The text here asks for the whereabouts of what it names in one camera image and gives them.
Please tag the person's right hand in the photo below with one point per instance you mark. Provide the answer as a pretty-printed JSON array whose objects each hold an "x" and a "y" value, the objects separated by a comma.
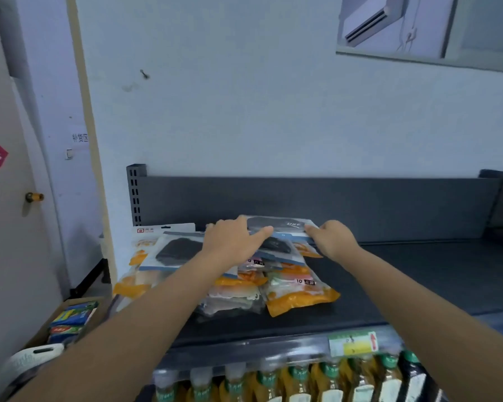
[{"x": 337, "y": 242}]

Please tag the person's left hand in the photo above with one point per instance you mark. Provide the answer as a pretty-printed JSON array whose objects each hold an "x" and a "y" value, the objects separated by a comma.
[{"x": 226, "y": 242}]

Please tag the person's right thumb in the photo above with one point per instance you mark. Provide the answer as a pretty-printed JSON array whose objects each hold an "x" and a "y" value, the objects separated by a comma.
[{"x": 314, "y": 234}]

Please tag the person's left thumb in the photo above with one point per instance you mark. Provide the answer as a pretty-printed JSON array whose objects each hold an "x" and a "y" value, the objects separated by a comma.
[{"x": 261, "y": 236}]

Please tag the clear packet with black cloth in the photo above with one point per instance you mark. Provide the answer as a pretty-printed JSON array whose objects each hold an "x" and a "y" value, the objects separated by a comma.
[{"x": 285, "y": 224}]

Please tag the person's left forearm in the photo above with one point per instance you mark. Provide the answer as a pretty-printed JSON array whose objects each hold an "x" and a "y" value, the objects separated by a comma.
[{"x": 121, "y": 334}]

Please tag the person's right forearm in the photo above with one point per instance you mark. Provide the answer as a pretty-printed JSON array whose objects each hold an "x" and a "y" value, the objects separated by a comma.
[{"x": 436, "y": 326}]

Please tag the pile of packaged cleaning cloths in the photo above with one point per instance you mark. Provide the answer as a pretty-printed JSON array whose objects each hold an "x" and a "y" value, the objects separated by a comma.
[{"x": 293, "y": 290}]

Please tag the dark grey metal shelf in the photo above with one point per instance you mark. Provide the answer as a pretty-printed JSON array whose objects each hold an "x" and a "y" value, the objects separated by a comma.
[{"x": 402, "y": 213}]

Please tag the yellow green price label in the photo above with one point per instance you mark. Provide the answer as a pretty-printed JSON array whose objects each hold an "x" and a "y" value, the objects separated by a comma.
[{"x": 353, "y": 344}]

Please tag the row of yellow drink bottles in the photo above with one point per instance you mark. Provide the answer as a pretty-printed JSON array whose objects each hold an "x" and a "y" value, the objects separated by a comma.
[{"x": 301, "y": 380}]

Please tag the white air conditioner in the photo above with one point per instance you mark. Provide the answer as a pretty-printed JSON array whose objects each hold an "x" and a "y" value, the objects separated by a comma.
[{"x": 371, "y": 18}]

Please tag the orange door knob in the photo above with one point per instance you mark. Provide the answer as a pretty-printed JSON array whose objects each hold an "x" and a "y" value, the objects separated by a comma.
[{"x": 34, "y": 197}]

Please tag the brown cardboard box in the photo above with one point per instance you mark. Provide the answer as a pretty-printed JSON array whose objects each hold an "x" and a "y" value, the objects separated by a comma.
[{"x": 40, "y": 330}]

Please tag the beige door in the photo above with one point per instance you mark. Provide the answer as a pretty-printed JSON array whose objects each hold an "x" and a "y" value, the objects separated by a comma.
[{"x": 12, "y": 255}]

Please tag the white plastic bag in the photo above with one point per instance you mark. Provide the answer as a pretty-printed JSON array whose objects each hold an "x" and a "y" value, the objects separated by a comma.
[{"x": 21, "y": 364}]

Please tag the dark wall nail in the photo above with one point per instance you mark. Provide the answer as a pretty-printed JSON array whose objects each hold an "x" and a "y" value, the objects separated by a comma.
[{"x": 144, "y": 74}]

